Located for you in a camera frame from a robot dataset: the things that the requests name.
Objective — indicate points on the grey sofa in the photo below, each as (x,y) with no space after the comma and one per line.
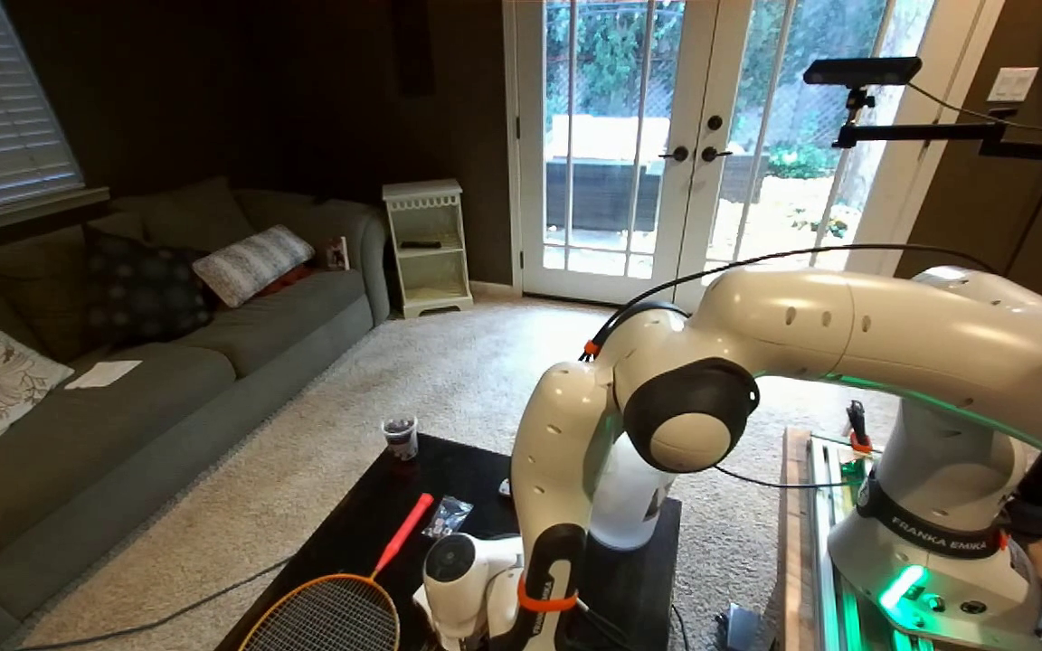
(123,434)

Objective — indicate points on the dark patterned pillow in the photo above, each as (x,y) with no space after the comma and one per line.
(141,289)

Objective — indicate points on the white wall switch plate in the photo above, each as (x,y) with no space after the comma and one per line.
(1013,84)

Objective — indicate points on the small picture card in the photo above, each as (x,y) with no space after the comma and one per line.
(336,254)

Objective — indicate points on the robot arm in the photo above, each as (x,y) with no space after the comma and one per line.
(919,344)

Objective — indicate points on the white side shelf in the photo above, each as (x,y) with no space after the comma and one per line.
(428,271)

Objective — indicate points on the light striped pillow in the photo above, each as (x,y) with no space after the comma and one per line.
(254,262)

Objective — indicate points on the black power brick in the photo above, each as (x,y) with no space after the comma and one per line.
(738,628)

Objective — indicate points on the black and orange clamp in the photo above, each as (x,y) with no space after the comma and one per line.
(858,425)

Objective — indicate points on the white paper sheet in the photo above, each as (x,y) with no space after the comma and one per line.
(105,373)

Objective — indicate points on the camera on mount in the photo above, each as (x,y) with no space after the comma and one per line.
(860,70)

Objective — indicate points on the orange badminton racket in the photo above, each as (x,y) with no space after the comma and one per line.
(331,615)

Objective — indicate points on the small clear plastic bag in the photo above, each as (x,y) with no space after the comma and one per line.
(447,517)

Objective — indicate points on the black remote control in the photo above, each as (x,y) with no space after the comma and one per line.
(420,244)

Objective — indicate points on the white french doors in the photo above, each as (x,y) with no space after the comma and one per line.
(693,226)

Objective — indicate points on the clear cup with dark contents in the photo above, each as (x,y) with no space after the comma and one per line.
(401,438)

